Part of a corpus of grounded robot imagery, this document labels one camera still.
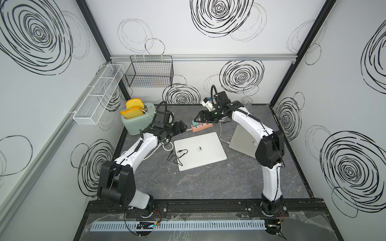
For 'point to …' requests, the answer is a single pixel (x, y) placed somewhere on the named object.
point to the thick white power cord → (158, 145)
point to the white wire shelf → (90, 110)
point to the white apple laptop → (199, 150)
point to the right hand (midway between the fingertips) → (200, 120)
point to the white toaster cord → (147, 113)
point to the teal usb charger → (194, 123)
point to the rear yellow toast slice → (134, 103)
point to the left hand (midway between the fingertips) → (182, 128)
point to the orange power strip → (201, 126)
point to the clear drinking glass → (247, 101)
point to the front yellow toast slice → (131, 113)
